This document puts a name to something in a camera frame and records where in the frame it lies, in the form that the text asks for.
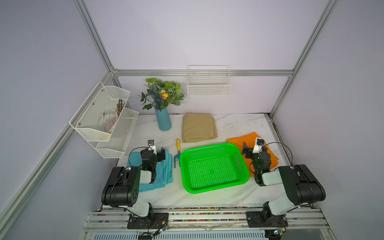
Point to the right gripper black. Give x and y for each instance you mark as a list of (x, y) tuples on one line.
[(248, 152)]

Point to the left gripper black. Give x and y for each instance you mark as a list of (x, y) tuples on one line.
[(160, 157)]

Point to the teal pants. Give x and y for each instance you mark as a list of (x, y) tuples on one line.
[(164, 176)]

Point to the orange pants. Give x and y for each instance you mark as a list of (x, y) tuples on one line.
[(250, 141)]

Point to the green plastic basket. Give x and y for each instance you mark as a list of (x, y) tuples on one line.
[(212, 168)]

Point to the khaki pants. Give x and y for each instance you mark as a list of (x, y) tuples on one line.
[(198, 128)]

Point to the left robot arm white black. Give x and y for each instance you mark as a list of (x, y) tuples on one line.
[(123, 185)]

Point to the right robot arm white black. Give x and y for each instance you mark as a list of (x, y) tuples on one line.
[(300, 185)]

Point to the teal vase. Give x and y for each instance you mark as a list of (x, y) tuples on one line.
[(163, 119)]

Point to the clear glove in shelf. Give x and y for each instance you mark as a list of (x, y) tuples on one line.
[(108, 120)]

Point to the white mesh two-tier shelf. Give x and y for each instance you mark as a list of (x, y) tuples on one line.
[(85, 121)]

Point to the artificial flower bouquet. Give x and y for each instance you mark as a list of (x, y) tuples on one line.
[(159, 95)]

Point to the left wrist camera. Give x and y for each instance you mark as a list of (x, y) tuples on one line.
[(152, 146)]

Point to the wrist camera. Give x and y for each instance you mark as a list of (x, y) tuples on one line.
[(152, 146), (259, 144)]

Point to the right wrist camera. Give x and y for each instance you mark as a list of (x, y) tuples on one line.
[(259, 144)]

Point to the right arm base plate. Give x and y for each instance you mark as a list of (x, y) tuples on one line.
[(258, 220)]

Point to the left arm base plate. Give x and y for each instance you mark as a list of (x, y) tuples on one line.
[(153, 221)]

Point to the white wire wall basket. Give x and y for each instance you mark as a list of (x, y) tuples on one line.
[(209, 80)]

